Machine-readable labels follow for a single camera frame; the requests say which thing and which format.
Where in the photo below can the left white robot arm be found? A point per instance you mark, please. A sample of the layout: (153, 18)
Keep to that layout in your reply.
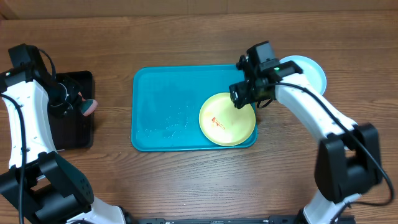
(41, 184)

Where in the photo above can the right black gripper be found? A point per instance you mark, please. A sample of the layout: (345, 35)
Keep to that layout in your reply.
(244, 97)

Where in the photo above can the teal plastic serving tray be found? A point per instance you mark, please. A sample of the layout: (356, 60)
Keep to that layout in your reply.
(166, 104)

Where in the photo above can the pink and black sponge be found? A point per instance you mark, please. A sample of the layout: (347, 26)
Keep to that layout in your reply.
(88, 106)

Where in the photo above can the yellow-green plate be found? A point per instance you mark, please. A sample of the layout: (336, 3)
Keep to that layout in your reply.
(223, 124)

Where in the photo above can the light blue plate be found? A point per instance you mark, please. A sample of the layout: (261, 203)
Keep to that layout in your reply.
(313, 72)

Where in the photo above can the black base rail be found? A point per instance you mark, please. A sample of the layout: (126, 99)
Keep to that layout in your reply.
(217, 221)

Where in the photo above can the black plastic tray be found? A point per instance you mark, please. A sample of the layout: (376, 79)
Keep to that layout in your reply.
(75, 131)

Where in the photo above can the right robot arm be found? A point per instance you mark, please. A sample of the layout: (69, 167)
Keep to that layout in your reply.
(348, 162)

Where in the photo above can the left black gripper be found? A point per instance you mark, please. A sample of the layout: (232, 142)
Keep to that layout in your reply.
(62, 111)

